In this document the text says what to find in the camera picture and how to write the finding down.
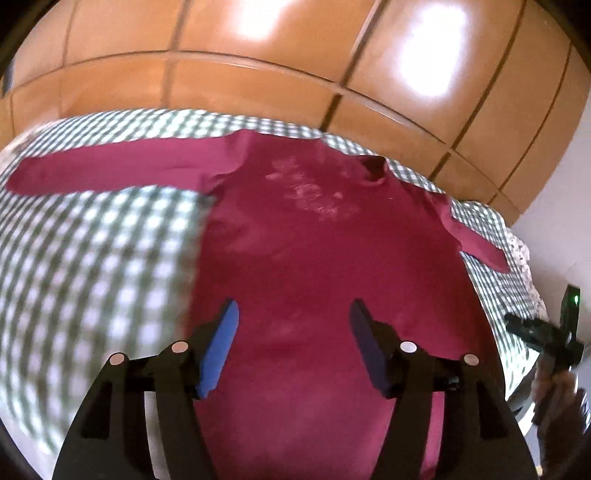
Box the maroon long-sleeve shirt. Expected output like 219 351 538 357
8 130 509 479

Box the person's right hand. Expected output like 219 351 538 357
532 366 590 475

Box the floral quilt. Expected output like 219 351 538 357
505 227 549 321

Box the green white checkered bedsheet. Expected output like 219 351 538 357
1 109 539 479

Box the orange wooden wardrobe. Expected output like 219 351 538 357
1 1 590 221

